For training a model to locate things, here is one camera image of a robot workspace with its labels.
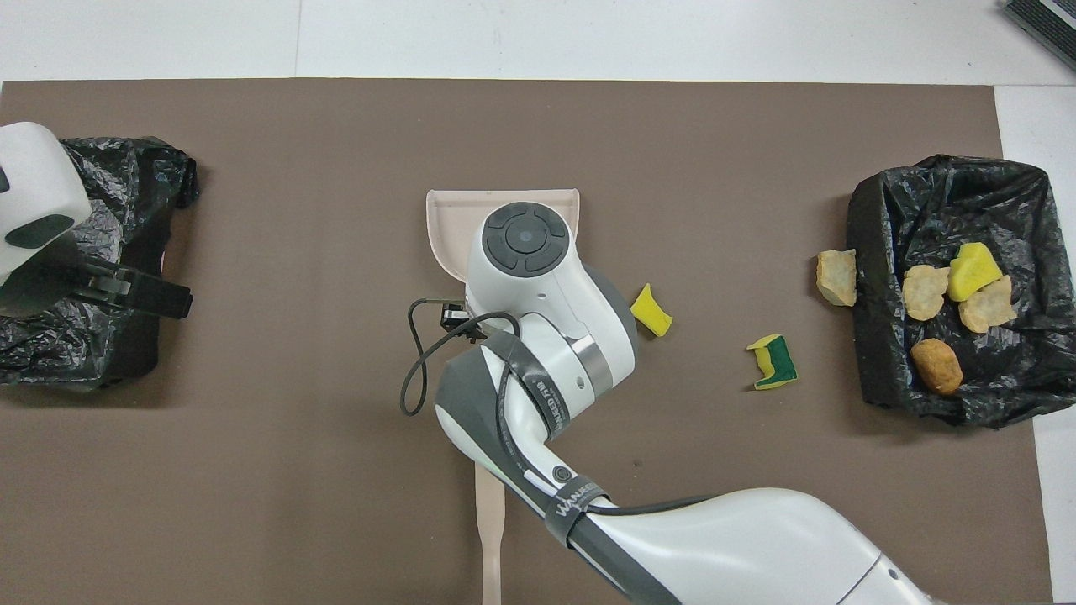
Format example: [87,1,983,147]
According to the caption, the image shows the brown bread-like sponge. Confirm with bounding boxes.
[910,338,965,397]

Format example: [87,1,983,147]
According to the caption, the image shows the small yellow sponge piece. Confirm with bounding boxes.
[630,283,674,339]

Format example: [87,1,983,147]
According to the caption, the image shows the brown table mat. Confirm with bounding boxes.
[0,80,1053,605]

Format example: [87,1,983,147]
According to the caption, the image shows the yellow green sponge piece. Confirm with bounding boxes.
[746,334,799,391]

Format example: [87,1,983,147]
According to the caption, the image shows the pale tan sponge chunk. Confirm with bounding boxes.
[816,249,858,308]

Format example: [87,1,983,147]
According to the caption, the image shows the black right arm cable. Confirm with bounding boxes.
[400,297,717,515]

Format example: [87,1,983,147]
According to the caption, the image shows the pale angular sponge chunk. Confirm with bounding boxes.
[958,276,1019,334]

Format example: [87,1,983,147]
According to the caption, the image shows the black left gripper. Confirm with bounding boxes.
[0,252,193,320]

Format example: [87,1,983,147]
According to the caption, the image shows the large yellow sponge piece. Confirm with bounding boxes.
[947,242,1004,303]

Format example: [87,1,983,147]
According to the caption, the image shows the beige hand brush black bristles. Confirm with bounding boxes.
[474,460,506,605]

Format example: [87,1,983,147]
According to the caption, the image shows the dark ribbed device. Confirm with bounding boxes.
[1000,0,1076,72]

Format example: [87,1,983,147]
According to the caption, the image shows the pale oval sponge chunk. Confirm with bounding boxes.
[902,264,952,323]

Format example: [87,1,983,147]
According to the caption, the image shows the beige plastic dustpan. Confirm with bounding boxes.
[425,188,581,283]

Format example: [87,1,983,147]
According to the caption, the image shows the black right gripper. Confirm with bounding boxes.
[441,302,488,344]

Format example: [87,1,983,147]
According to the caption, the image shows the black bag lined bin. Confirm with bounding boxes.
[847,154,1076,429]
[0,137,200,392]

